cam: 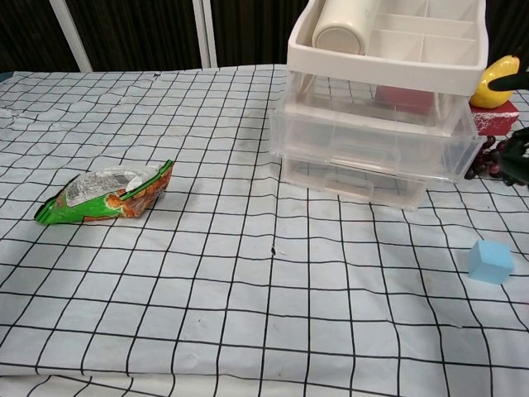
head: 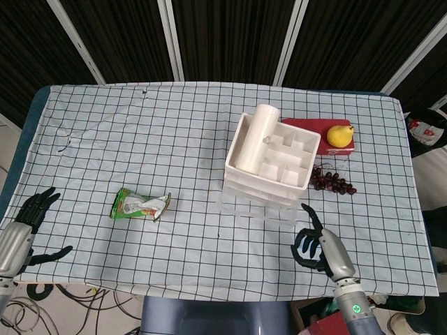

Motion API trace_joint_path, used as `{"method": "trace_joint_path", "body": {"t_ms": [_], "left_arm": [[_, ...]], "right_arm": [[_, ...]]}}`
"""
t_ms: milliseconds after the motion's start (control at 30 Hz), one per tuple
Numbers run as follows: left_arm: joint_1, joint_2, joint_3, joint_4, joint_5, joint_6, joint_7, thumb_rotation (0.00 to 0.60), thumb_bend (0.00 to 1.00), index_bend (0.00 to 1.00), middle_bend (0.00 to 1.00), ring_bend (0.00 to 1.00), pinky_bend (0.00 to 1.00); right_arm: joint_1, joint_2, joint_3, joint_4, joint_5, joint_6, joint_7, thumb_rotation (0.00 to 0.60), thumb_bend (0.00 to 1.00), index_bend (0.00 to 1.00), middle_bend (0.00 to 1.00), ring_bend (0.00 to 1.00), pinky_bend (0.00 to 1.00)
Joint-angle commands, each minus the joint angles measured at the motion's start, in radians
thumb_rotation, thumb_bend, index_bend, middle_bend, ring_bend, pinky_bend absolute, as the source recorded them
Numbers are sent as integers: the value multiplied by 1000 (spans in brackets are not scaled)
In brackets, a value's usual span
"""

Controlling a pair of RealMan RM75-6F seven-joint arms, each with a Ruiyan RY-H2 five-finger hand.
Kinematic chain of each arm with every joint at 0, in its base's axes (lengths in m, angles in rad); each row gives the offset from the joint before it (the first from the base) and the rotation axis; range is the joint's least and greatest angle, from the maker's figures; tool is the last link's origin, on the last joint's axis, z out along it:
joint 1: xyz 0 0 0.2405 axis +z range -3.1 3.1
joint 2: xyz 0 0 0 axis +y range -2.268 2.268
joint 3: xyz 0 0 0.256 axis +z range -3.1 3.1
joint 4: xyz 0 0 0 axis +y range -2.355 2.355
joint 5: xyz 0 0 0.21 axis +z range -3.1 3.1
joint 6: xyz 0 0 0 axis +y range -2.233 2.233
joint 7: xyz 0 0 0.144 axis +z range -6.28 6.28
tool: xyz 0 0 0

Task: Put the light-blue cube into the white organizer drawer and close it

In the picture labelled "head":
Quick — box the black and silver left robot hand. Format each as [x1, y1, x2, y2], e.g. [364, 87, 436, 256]
[0, 186, 74, 277]

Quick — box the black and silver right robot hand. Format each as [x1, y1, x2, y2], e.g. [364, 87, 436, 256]
[291, 202, 357, 283]

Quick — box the clear plastic container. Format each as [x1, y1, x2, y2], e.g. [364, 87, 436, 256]
[217, 184, 300, 225]

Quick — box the red flat box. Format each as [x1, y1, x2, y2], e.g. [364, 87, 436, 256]
[281, 117, 358, 156]

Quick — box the white compartment organizer tray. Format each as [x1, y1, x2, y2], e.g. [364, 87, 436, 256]
[223, 112, 321, 205]

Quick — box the dark red grape bunch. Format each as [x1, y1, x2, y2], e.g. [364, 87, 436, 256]
[308, 166, 358, 196]

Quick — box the white shoe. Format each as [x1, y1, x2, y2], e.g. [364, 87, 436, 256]
[388, 311, 417, 333]

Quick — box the blue table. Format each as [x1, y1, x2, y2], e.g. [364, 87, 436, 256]
[0, 85, 439, 276]

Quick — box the yellow pear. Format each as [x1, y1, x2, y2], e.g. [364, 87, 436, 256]
[326, 124, 356, 148]

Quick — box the crumpled green snack bag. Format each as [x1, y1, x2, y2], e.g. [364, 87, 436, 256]
[110, 186, 173, 223]

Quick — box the white plastic tube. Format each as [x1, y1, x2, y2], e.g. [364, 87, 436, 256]
[234, 103, 281, 174]

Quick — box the blue-grey robot torso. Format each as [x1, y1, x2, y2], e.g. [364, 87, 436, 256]
[140, 295, 294, 335]

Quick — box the black bag with red print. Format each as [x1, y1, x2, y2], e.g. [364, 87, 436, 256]
[404, 107, 447, 158]

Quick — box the white black checked tablecloth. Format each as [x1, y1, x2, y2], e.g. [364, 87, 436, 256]
[0, 82, 439, 302]

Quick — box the tangle of floor cables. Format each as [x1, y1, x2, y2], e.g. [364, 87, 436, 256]
[0, 283, 142, 335]

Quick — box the white partition post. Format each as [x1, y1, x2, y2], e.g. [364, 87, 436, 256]
[272, 0, 309, 87]
[380, 13, 447, 96]
[156, 0, 185, 82]
[47, 0, 106, 85]

